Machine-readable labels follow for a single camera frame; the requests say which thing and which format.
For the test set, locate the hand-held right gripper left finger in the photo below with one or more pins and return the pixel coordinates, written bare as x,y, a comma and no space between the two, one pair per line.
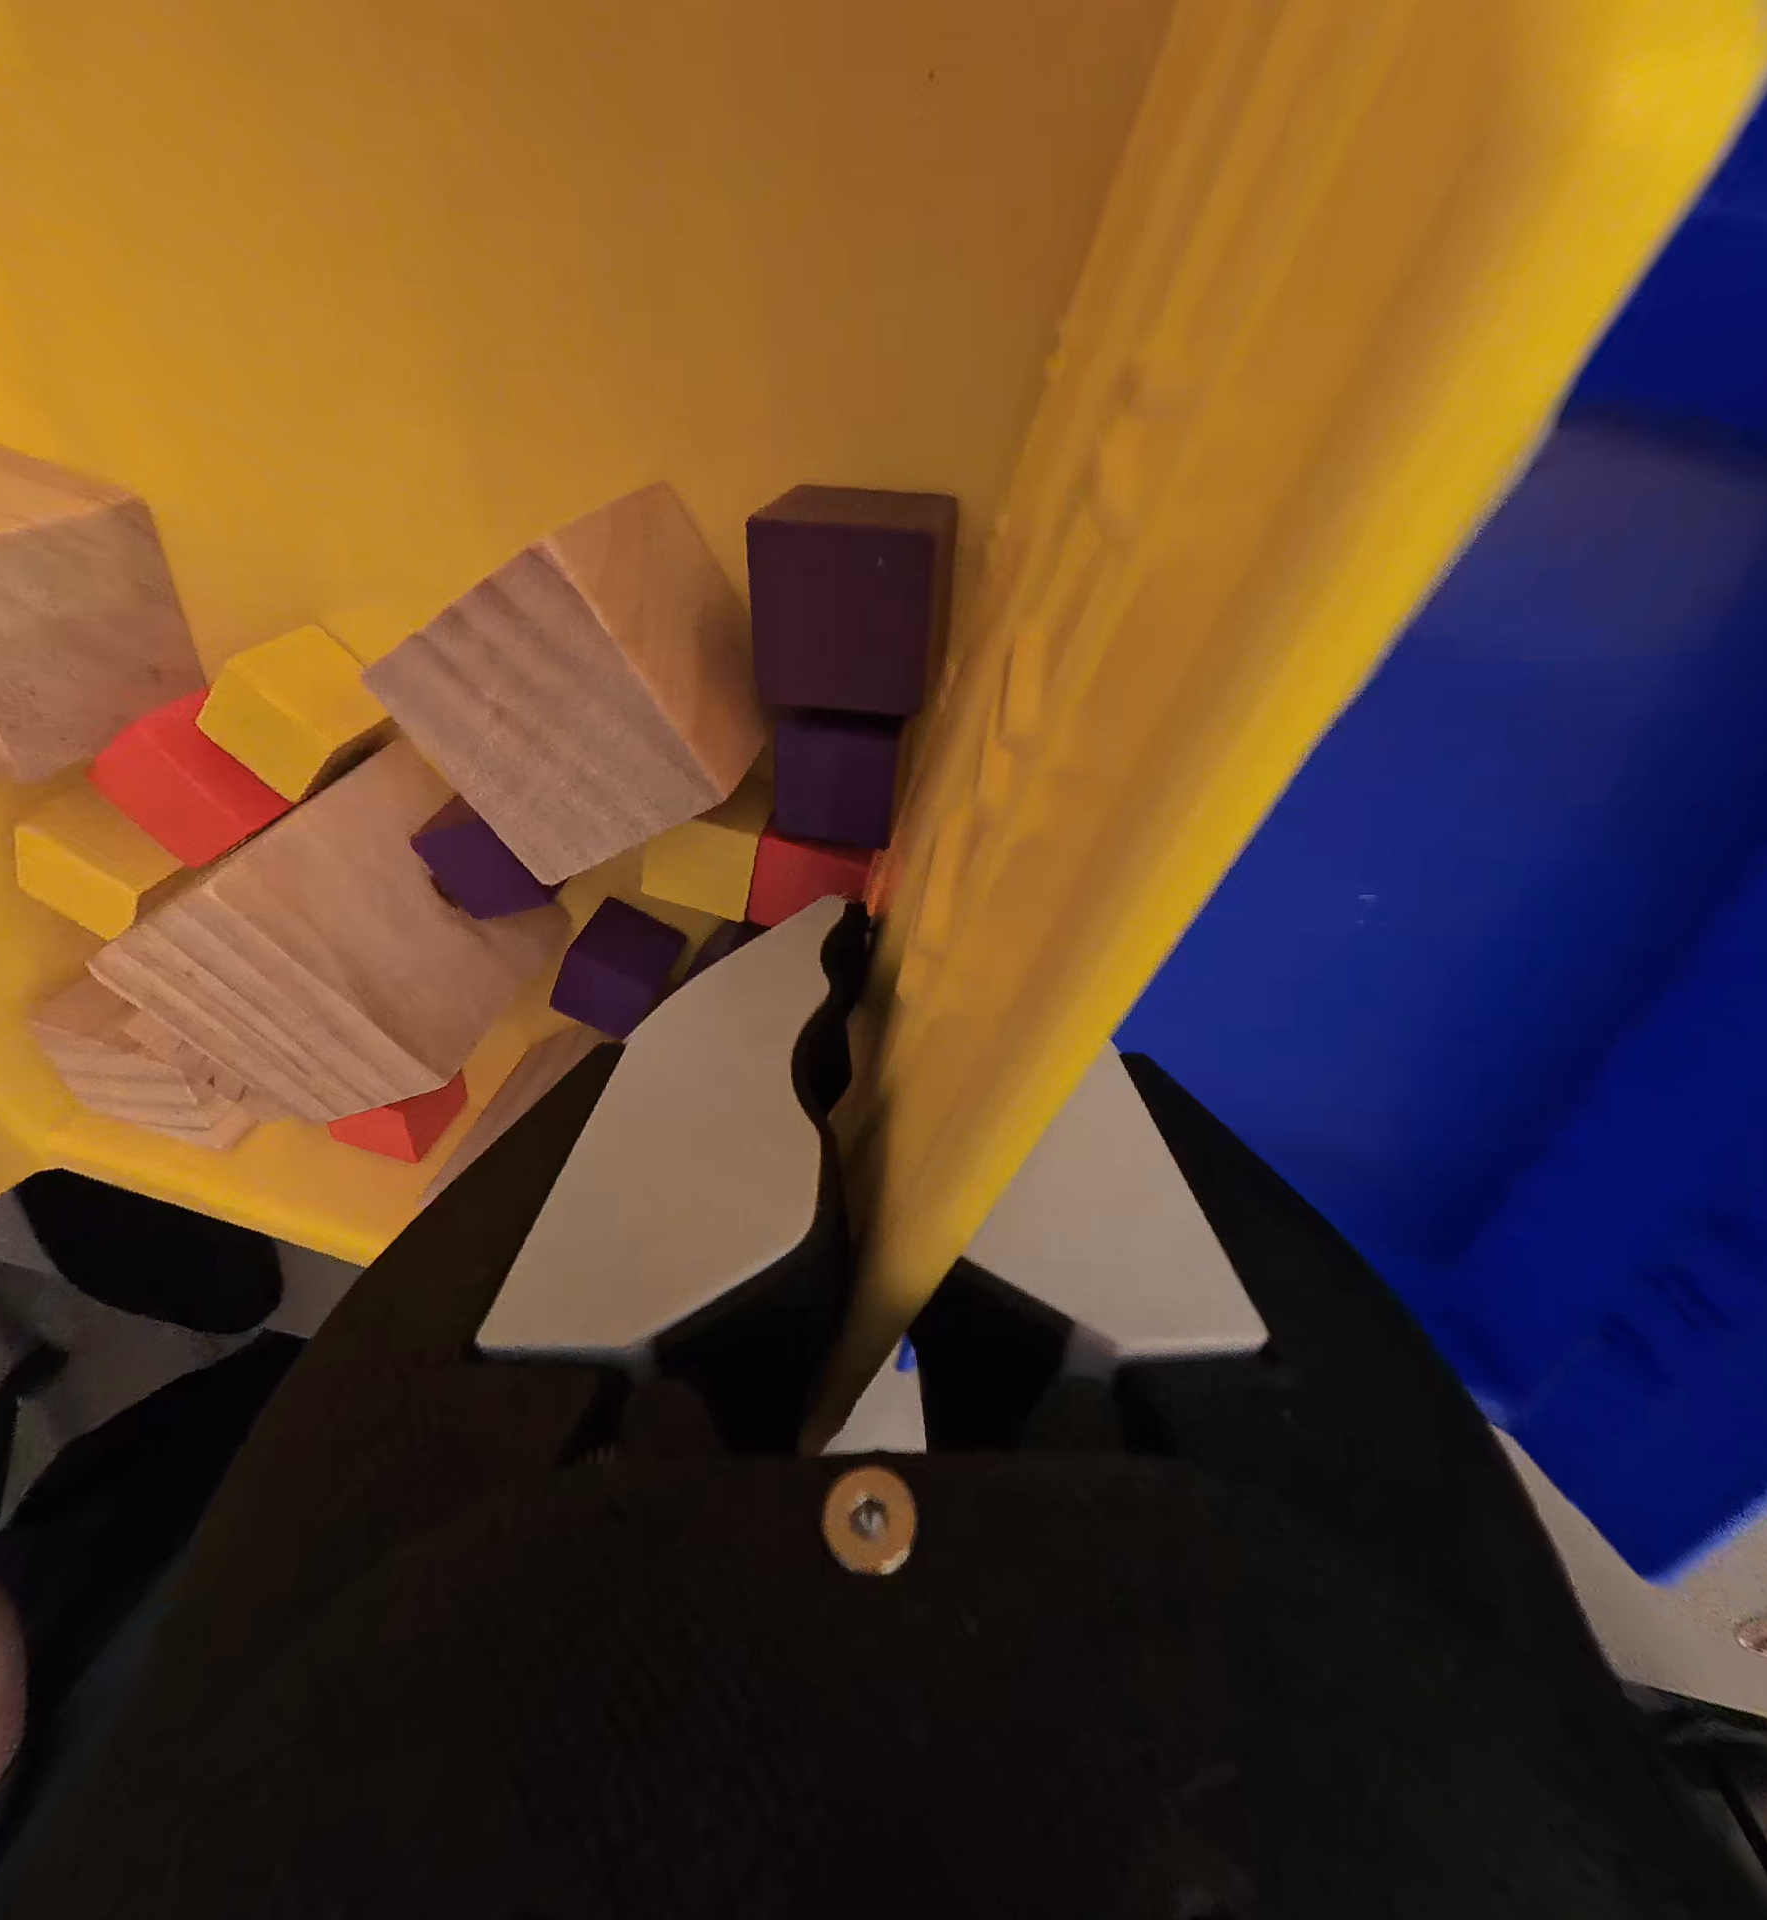
672,1186

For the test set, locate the yellow plastic box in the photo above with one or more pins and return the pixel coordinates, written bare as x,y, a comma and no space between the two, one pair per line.
524,224

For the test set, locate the blue plastic box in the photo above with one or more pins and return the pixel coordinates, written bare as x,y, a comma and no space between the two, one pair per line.
1574,900

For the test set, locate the pile of wooden coloured cubes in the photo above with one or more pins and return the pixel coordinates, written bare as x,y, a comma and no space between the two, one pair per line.
569,705

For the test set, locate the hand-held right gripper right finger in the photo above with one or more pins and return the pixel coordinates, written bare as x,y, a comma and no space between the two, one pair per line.
1138,1260

